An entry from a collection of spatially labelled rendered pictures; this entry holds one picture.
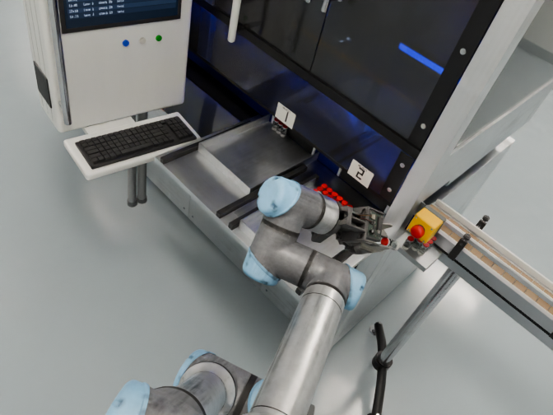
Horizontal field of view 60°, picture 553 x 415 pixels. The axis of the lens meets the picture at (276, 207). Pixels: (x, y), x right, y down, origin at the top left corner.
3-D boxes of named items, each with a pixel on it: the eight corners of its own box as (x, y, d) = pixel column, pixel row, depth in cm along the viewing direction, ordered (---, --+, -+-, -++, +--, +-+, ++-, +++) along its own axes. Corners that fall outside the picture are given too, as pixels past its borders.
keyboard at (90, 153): (178, 118, 184) (178, 113, 183) (197, 139, 178) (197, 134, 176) (74, 144, 163) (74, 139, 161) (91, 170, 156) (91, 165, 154)
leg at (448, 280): (377, 352, 216) (457, 247, 162) (392, 366, 212) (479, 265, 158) (365, 364, 210) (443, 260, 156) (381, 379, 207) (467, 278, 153)
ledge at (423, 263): (413, 226, 162) (415, 223, 160) (445, 251, 157) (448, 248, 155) (391, 245, 153) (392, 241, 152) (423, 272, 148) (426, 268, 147)
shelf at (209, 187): (257, 118, 186) (259, 114, 184) (399, 230, 159) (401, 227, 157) (154, 160, 157) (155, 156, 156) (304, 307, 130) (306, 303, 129)
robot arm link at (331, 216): (295, 230, 93) (301, 191, 95) (311, 236, 96) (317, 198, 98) (322, 228, 88) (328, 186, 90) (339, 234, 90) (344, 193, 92)
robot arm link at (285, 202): (247, 210, 88) (265, 168, 87) (290, 225, 95) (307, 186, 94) (269, 223, 82) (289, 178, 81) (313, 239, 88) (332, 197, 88)
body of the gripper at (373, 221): (383, 248, 96) (343, 234, 89) (350, 249, 103) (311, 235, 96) (386, 212, 98) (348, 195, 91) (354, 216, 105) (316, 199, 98)
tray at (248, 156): (267, 120, 183) (269, 113, 180) (317, 160, 172) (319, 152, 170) (197, 151, 162) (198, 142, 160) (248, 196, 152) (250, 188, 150)
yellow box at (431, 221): (417, 219, 150) (427, 203, 145) (436, 234, 147) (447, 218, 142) (405, 230, 145) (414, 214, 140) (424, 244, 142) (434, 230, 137)
